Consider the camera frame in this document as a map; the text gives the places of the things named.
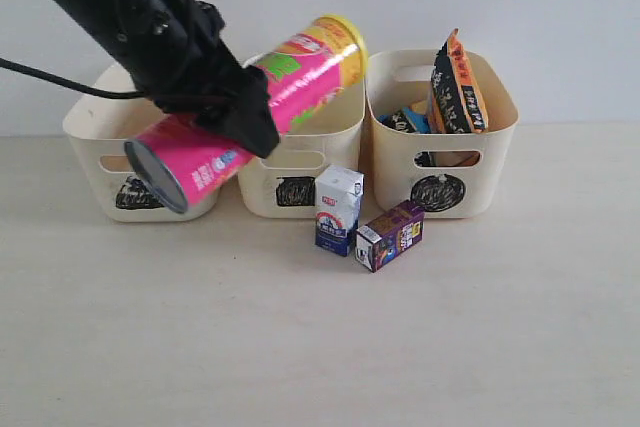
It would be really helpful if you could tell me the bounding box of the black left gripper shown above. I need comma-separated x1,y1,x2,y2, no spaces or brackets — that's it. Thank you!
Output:
77,0,280,158

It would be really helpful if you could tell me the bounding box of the pink chips can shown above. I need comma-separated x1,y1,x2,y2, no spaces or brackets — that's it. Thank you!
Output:
124,14,368,214

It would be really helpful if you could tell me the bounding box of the blue cookie bag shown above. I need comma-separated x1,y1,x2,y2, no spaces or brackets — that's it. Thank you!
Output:
377,100,431,134

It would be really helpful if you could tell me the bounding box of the orange snack bag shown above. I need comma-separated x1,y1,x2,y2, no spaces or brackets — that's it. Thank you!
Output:
428,28,489,134

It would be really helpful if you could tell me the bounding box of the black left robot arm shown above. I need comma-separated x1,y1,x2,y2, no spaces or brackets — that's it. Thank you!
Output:
1,0,280,158

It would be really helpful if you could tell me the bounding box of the cream bin square mark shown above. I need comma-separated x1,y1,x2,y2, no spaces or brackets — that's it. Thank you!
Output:
238,55,365,219

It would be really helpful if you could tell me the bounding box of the white blue milk carton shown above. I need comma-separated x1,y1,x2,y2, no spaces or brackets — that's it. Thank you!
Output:
315,164,364,257

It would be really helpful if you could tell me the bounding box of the cream bin triangle mark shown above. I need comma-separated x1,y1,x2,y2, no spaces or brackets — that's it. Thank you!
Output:
63,94,218,223

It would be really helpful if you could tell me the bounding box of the purple drink carton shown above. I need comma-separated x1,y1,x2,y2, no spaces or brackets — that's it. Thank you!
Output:
355,200,424,272

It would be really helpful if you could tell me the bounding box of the cream bin circle mark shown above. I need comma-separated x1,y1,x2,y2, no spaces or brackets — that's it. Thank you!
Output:
363,49,519,219

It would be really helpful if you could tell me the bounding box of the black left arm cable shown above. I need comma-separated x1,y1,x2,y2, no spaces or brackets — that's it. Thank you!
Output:
0,57,149,100

